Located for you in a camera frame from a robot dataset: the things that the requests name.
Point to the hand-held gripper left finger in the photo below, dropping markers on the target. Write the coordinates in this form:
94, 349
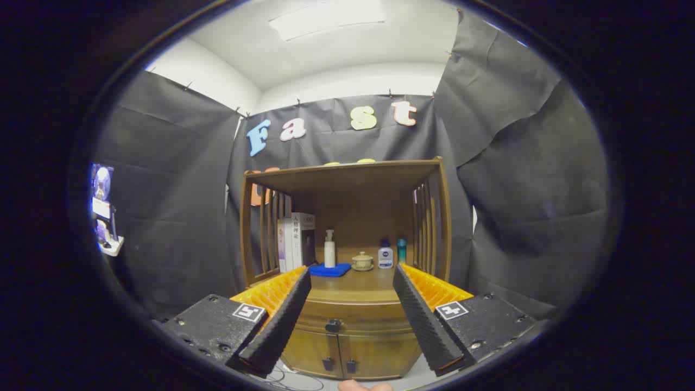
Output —
282, 326

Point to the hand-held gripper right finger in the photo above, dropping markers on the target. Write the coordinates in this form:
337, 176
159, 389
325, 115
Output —
423, 320

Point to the wooden drawer with black knob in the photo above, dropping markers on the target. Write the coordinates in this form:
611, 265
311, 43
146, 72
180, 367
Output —
369, 317

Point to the wooden cabinet door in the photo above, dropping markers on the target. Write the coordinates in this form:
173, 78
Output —
380, 353
307, 350

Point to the wooden countertop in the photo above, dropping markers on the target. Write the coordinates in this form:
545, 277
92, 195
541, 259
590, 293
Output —
358, 285

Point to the wooden cabinet with slatted shelf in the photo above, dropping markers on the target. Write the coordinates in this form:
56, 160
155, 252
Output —
353, 179

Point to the blue folded cloth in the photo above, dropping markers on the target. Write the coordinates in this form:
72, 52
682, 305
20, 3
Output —
328, 270

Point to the teal bottle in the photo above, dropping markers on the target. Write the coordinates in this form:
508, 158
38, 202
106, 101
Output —
402, 251

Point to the white lotion bottle blue cap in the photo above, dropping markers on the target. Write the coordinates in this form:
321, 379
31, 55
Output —
385, 256

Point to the lilac book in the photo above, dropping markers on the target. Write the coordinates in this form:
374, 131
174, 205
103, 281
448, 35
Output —
280, 247

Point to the beige lidded ceramic teacup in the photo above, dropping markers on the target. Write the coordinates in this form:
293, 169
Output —
362, 262

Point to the white pump bottle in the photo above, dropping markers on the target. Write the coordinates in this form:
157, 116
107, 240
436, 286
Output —
329, 252

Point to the white book with dark cover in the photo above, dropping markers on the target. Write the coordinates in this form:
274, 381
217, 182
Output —
305, 239

